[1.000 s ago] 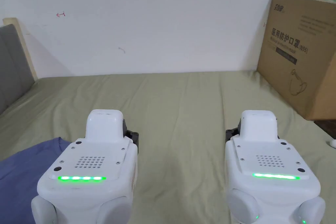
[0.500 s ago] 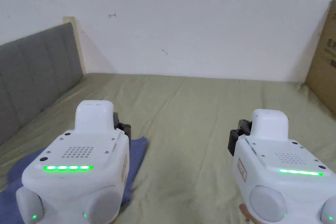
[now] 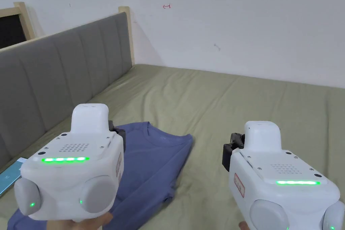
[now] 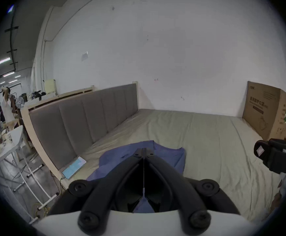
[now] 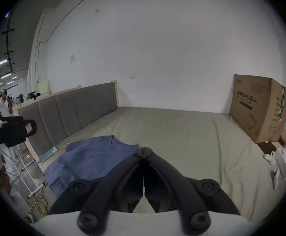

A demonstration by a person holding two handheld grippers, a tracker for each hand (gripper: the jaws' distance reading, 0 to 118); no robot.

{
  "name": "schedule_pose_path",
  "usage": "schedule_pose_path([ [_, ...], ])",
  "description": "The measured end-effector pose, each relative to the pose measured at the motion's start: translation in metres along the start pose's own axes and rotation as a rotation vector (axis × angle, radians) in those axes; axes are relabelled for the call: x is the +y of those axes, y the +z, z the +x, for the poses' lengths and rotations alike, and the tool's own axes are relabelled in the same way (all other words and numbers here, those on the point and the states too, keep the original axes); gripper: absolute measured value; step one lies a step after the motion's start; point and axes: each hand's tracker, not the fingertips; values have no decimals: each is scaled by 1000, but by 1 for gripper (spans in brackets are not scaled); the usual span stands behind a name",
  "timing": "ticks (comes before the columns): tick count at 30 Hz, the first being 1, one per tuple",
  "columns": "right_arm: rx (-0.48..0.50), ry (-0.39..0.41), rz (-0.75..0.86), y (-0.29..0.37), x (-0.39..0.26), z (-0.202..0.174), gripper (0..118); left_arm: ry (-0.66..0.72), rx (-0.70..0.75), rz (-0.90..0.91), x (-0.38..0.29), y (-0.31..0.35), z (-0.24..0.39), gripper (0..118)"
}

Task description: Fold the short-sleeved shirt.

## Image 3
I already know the wooden framed black board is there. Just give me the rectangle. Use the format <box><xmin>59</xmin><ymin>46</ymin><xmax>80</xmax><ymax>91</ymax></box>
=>
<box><xmin>0</xmin><ymin>2</ymin><xmax>37</xmax><ymax>50</ymax></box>

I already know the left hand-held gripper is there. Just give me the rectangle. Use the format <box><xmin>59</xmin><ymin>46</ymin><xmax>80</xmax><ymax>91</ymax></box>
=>
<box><xmin>13</xmin><ymin>103</ymin><xmax>127</xmax><ymax>221</ymax></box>

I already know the person's left hand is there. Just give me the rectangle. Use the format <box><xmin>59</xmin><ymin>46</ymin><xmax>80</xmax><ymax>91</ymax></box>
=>
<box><xmin>45</xmin><ymin>211</ymin><xmax>114</xmax><ymax>230</ymax></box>

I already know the teal card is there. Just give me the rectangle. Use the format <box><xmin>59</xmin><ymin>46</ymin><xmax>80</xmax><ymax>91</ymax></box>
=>
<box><xmin>0</xmin><ymin>157</ymin><xmax>30</xmax><ymax>195</ymax></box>

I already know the blue shirt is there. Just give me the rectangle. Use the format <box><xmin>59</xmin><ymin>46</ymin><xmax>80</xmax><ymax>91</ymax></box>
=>
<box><xmin>7</xmin><ymin>122</ymin><xmax>194</xmax><ymax>230</ymax></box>

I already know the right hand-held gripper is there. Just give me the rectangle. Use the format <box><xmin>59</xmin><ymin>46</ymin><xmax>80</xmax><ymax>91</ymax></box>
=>
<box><xmin>222</xmin><ymin>121</ymin><xmax>345</xmax><ymax>230</ymax></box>

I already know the grey padded headboard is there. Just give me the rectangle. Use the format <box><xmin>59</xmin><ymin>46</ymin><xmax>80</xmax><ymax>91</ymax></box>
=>
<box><xmin>0</xmin><ymin>6</ymin><xmax>135</xmax><ymax>171</ymax></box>

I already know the bed with pale green sheet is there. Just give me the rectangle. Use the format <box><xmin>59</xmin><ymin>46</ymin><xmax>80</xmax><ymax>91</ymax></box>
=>
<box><xmin>0</xmin><ymin>64</ymin><xmax>345</xmax><ymax>230</ymax></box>

